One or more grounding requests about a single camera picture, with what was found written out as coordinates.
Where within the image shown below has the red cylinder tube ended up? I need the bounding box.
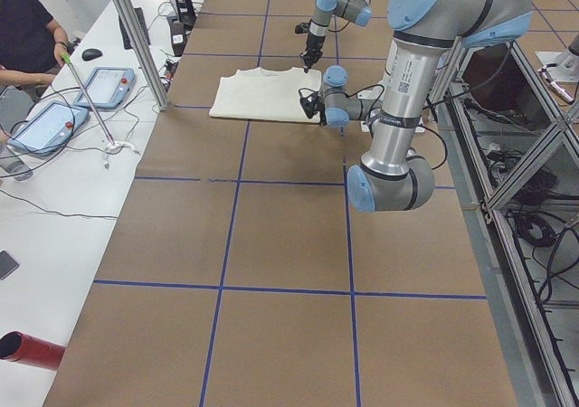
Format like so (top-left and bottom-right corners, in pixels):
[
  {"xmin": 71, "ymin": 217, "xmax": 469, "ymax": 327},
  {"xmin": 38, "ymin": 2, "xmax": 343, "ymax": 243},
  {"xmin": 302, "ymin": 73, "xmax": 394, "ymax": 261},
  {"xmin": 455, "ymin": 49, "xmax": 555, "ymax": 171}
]
[{"xmin": 1, "ymin": 331, "xmax": 65, "ymax": 371}]

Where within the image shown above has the metal rod green tip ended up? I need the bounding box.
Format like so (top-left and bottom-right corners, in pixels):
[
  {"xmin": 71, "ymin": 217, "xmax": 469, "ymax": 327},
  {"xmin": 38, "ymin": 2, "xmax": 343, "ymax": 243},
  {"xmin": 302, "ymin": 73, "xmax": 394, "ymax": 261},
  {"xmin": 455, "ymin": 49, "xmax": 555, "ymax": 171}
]
[{"xmin": 60, "ymin": 52, "xmax": 116, "ymax": 149}]

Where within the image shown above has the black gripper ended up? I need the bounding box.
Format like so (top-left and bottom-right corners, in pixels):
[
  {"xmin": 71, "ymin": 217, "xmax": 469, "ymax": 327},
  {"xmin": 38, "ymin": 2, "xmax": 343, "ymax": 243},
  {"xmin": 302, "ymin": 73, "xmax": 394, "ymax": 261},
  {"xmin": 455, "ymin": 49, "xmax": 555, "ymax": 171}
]
[
  {"xmin": 299, "ymin": 33, "xmax": 326, "ymax": 73},
  {"xmin": 314, "ymin": 102, "xmax": 327, "ymax": 126}
]

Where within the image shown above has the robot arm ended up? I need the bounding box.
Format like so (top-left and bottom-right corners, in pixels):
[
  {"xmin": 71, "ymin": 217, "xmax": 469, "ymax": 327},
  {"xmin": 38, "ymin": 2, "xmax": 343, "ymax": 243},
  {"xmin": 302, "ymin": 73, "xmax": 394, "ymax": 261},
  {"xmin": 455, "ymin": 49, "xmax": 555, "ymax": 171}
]
[
  {"xmin": 319, "ymin": 0, "xmax": 532, "ymax": 212},
  {"xmin": 295, "ymin": 0, "xmax": 372, "ymax": 72}
]

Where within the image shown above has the black smartphone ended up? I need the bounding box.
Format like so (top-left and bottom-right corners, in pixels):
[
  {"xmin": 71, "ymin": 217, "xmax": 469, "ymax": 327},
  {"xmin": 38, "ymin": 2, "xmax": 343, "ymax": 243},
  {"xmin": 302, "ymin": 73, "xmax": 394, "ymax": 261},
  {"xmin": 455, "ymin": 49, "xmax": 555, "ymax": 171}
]
[{"xmin": 0, "ymin": 251, "xmax": 20, "ymax": 280}]

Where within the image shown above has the person in black shirt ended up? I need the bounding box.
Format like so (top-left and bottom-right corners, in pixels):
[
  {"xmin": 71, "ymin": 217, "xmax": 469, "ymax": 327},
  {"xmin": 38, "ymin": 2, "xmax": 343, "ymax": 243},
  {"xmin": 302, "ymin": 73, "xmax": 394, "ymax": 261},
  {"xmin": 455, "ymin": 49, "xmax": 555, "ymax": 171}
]
[{"xmin": 1, "ymin": 0, "xmax": 73, "ymax": 103}]

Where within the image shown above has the blue teach pendant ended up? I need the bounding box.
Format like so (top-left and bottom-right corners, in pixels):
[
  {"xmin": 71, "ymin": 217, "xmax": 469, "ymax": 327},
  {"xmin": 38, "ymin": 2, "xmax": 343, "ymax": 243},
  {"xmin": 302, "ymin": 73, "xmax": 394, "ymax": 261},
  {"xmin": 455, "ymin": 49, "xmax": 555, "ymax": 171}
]
[
  {"xmin": 82, "ymin": 67, "xmax": 136, "ymax": 110},
  {"xmin": 7, "ymin": 101, "xmax": 89, "ymax": 156}
]

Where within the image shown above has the cream long sleeve shirt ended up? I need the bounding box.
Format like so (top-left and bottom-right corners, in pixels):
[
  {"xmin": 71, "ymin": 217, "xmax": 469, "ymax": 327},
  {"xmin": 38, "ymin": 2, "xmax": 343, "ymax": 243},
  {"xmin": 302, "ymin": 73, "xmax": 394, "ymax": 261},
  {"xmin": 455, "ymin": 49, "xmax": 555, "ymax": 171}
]
[{"xmin": 209, "ymin": 67, "xmax": 322, "ymax": 123}]

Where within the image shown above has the black computer mouse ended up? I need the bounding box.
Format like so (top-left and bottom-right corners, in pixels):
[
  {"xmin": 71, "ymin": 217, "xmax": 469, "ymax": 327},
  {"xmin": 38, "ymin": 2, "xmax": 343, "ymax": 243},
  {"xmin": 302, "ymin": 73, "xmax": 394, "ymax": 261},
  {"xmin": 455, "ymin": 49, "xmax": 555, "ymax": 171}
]
[{"xmin": 81, "ymin": 48, "xmax": 103, "ymax": 62}]

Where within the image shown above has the aluminium frame post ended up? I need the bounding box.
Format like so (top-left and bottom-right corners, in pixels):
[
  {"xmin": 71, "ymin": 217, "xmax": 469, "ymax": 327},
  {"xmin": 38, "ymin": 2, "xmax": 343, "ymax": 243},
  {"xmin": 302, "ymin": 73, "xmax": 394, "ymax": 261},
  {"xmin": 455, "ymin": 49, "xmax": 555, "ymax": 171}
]
[{"xmin": 112, "ymin": 0, "xmax": 169, "ymax": 111}]

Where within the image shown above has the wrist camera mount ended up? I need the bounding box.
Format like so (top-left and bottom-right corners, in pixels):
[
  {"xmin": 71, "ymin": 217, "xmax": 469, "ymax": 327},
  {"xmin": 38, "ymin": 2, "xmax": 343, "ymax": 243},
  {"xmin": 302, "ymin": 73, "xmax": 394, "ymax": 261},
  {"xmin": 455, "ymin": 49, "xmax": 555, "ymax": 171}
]
[
  {"xmin": 294, "ymin": 23, "xmax": 310, "ymax": 34},
  {"xmin": 298, "ymin": 88, "xmax": 323, "ymax": 119}
]

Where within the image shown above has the far blue teach pendant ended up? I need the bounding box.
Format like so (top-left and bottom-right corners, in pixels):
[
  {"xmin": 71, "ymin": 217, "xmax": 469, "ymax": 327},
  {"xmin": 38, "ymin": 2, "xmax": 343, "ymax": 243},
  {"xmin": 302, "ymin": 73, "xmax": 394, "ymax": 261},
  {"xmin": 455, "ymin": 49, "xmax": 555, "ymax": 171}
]
[{"xmin": 82, "ymin": 67, "xmax": 136, "ymax": 110}]

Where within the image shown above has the near blue teach pendant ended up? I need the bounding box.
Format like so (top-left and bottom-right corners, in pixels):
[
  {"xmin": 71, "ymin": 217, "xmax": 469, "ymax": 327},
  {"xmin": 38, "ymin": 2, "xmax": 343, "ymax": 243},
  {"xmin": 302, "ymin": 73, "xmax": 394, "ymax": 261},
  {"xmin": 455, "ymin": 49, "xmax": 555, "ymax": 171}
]
[{"xmin": 7, "ymin": 101, "xmax": 89, "ymax": 156}]

